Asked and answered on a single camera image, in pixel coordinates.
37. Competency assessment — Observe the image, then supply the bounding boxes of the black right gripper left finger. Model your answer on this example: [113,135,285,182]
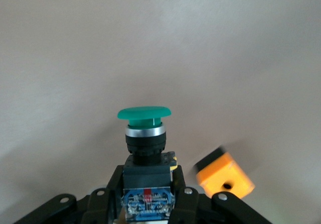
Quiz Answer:
[15,165,125,224]

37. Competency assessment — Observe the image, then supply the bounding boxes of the green mushroom push button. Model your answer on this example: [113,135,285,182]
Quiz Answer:
[117,105,179,222]

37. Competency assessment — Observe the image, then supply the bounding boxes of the orange button box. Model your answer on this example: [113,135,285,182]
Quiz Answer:
[193,146,256,199]

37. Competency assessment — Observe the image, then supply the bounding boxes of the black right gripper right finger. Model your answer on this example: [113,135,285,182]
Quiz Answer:
[168,166,273,224]

